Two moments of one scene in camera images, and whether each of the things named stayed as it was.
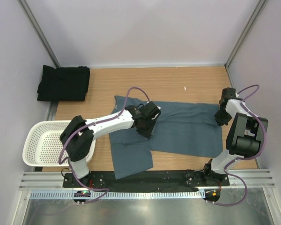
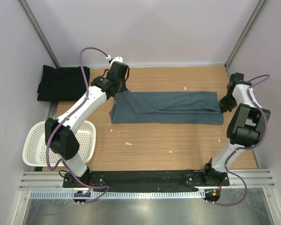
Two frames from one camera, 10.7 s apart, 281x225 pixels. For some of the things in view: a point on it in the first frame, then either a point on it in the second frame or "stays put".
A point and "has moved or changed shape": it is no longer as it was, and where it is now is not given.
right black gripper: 220,121 to 224,107
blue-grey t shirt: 193,130 has moved or changed shape
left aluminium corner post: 39,30 stays put
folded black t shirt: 63,84 stays put
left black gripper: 147,133 to 123,87
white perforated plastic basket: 42,143 stays put
